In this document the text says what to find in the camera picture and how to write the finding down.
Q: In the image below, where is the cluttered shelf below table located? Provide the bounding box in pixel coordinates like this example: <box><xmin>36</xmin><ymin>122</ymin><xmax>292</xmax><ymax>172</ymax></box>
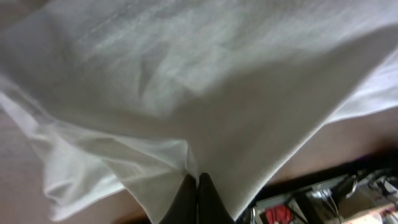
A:
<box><xmin>238</xmin><ymin>168</ymin><xmax>397</xmax><ymax>224</ymax></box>

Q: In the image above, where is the red object on shelf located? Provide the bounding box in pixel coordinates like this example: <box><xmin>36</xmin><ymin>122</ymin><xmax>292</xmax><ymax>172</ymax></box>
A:
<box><xmin>265</xmin><ymin>205</ymin><xmax>293</xmax><ymax>224</ymax></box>

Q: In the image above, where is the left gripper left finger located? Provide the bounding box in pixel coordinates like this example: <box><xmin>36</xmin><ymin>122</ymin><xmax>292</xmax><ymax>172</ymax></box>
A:
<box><xmin>159</xmin><ymin>174</ymin><xmax>197</xmax><ymax>224</ymax></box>

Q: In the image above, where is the white t-shirt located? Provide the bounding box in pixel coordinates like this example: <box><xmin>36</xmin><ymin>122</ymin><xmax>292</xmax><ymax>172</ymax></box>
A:
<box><xmin>1</xmin><ymin>0</ymin><xmax>397</xmax><ymax>223</ymax></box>

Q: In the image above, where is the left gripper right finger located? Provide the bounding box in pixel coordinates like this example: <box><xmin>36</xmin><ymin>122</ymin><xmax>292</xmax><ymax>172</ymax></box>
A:
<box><xmin>198</xmin><ymin>173</ymin><xmax>235</xmax><ymax>224</ymax></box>

